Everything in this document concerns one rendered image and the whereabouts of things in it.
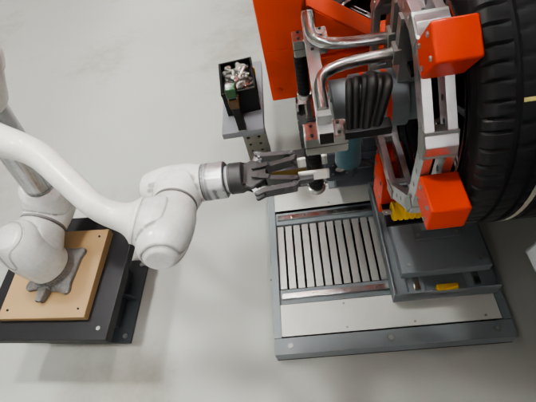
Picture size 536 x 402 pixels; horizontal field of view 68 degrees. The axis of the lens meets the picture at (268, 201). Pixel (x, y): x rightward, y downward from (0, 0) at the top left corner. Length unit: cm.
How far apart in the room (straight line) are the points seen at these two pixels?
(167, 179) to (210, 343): 91
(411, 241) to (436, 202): 72
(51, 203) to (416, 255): 127
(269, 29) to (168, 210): 77
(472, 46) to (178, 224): 60
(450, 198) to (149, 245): 58
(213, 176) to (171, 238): 20
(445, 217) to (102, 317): 117
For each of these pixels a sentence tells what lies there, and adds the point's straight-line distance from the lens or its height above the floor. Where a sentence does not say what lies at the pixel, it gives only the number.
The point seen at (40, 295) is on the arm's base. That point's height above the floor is 36.
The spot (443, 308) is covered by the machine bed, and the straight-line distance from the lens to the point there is 160.
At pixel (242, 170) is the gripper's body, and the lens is 93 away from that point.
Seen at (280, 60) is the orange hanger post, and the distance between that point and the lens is 146.
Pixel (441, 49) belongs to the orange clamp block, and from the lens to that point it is 72.
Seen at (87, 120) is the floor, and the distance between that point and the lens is 278.
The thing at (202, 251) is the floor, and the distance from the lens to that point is 185.
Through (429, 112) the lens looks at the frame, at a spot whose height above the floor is 101.
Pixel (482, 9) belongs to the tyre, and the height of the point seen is 114.
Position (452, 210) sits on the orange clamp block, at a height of 88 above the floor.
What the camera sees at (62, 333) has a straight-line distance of 161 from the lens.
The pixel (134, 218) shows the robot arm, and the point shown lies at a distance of 83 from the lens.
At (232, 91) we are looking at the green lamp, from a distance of 145.
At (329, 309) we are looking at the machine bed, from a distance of 156.
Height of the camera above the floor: 155
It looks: 54 degrees down
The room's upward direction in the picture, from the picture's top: 17 degrees counter-clockwise
